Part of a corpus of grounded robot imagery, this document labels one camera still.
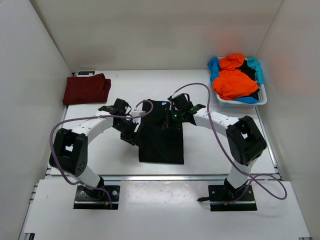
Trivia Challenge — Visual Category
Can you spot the dark red t shirt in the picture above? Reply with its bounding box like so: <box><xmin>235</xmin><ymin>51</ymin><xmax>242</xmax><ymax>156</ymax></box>
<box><xmin>62</xmin><ymin>73</ymin><xmax>111</xmax><ymax>106</ymax></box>

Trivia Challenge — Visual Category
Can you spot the white plastic laundry basket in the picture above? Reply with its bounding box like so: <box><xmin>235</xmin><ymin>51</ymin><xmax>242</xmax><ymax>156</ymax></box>
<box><xmin>212</xmin><ymin>57</ymin><xmax>268</xmax><ymax>111</ymax></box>

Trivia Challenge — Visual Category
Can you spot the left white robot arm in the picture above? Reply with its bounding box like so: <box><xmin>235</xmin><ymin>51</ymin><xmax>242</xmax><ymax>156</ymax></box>
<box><xmin>49</xmin><ymin>98</ymin><xmax>152</xmax><ymax>202</ymax></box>

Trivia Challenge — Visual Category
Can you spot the orange t shirt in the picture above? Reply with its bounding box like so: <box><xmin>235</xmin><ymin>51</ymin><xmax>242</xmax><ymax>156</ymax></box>
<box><xmin>212</xmin><ymin>53</ymin><xmax>260</xmax><ymax>101</ymax></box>

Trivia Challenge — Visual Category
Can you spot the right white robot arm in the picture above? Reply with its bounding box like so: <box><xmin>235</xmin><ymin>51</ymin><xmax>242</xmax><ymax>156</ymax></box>
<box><xmin>168</xmin><ymin>93</ymin><xmax>267</xmax><ymax>200</ymax></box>

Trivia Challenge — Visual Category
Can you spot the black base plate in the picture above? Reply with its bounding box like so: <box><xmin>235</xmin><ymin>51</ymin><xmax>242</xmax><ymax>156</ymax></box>
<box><xmin>197</xmin><ymin>184</ymin><xmax>258</xmax><ymax>212</ymax></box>
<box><xmin>73</xmin><ymin>183</ymin><xmax>121</xmax><ymax>210</ymax></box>

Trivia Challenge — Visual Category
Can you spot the black t shirt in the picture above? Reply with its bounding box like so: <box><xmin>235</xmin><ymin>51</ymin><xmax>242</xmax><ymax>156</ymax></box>
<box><xmin>138</xmin><ymin>100</ymin><xmax>184</xmax><ymax>165</ymax></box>
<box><xmin>237</xmin><ymin>60</ymin><xmax>260</xmax><ymax>101</ymax></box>

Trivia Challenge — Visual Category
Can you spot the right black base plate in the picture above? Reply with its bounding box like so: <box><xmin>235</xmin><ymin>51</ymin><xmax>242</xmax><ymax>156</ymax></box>
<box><xmin>197</xmin><ymin>184</ymin><xmax>258</xmax><ymax>212</ymax></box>

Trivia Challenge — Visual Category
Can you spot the black label sticker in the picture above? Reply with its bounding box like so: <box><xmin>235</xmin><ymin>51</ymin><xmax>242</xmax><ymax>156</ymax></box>
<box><xmin>77</xmin><ymin>70</ymin><xmax>95</xmax><ymax>76</ymax></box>

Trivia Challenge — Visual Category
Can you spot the blue t shirt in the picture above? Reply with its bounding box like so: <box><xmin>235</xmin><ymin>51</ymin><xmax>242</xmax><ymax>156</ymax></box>
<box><xmin>206</xmin><ymin>56</ymin><xmax>266</xmax><ymax>105</ymax></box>

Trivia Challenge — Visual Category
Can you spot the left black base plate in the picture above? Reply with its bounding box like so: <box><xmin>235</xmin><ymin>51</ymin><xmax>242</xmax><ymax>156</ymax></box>
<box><xmin>73</xmin><ymin>183</ymin><xmax>121</xmax><ymax>210</ymax></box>

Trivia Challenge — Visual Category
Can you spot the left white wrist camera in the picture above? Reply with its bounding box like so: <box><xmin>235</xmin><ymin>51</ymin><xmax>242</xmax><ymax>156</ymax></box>
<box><xmin>130</xmin><ymin>110</ymin><xmax>145</xmax><ymax>125</ymax></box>

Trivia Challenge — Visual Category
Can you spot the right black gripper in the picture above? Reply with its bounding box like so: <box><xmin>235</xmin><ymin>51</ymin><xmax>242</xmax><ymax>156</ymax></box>
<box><xmin>162</xmin><ymin>107</ymin><xmax>186</xmax><ymax>132</ymax></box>

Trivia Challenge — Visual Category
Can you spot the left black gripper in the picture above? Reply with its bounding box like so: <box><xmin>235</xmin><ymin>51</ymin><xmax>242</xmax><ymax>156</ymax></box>
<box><xmin>113</xmin><ymin>118</ymin><xmax>144</xmax><ymax>148</ymax></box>

